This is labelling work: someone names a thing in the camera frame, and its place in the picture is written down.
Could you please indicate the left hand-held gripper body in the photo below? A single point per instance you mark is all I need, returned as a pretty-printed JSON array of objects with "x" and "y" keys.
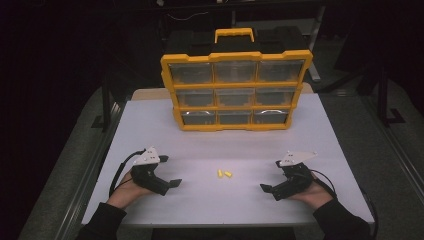
[{"x": 146, "y": 176}]

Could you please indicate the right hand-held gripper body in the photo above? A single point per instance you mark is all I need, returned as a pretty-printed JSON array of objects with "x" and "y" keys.
[{"x": 293, "y": 180}]

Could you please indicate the small yellow earplug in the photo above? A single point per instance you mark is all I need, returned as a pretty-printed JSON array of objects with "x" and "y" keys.
[
  {"x": 219, "y": 173},
  {"x": 228, "y": 174}
]

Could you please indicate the clear plastic drawer bin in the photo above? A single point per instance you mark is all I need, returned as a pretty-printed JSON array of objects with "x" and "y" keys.
[{"x": 235, "y": 97}]

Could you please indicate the yellow black drawer organizer cabinet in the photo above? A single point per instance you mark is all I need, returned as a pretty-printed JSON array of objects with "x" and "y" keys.
[{"x": 233, "y": 56}]

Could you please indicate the person's left hand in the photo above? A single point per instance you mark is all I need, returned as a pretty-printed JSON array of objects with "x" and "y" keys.
[{"x": 125, "y": 193}]

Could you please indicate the person's right hand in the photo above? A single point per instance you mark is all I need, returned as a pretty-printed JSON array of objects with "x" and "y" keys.
[{"x": 316, "y": 196}]

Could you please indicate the black metal stand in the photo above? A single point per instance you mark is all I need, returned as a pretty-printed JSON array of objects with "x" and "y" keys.
[
  {"x": 106, "y": 103},
  {"x": 383, "y": 100}
]

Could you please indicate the aluminium floor rail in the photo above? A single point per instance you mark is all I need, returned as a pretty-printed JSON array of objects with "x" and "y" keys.
[
  {"x": 400, "y": 150},
  {"x": 90, "y": 160}
]

